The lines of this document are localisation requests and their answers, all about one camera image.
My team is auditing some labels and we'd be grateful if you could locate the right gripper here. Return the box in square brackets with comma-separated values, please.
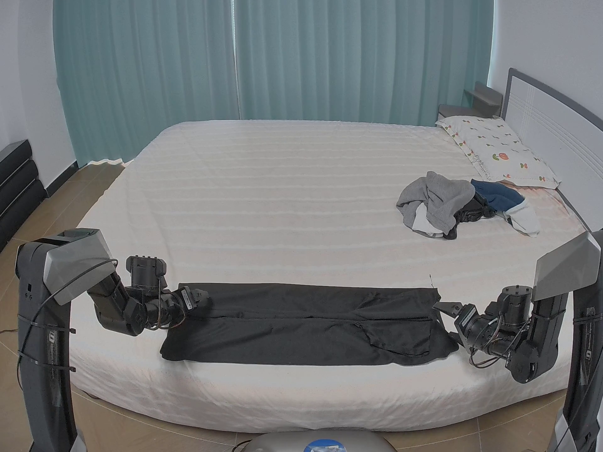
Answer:
[432, 300, 496, 350]

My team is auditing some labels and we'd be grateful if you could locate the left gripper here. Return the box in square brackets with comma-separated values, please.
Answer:
[169, 287, 213, 319]

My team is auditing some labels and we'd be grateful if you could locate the black T-shirt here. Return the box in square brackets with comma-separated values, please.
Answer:
[159, 281, 460, 366]

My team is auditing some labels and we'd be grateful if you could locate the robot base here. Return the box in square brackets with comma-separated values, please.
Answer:
[245, 431, 394, 452]

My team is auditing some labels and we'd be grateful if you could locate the pile of clothes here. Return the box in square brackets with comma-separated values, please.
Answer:
[396, 171, 541, 240]

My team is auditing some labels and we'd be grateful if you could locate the bed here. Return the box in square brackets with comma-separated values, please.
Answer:
[49, 68, 603, 434]

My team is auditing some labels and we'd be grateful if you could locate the white printed pillow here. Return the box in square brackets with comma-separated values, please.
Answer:
[434, 116, 562, 189]

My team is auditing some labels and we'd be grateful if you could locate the grey bedside table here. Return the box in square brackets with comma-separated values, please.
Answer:
[438, 82, 504, 120]

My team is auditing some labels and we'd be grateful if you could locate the black chest of drawers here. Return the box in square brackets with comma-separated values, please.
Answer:
[0, 139, 48, 253]

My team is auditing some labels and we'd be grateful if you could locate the blue-green curtain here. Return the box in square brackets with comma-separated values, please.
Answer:
[234, 0, 495, 127]
[53, 0, 242, 168]

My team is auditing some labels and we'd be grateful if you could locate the black cable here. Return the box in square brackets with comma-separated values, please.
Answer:
[468, 346, 510, 369]
[16, 258, 119, 390]

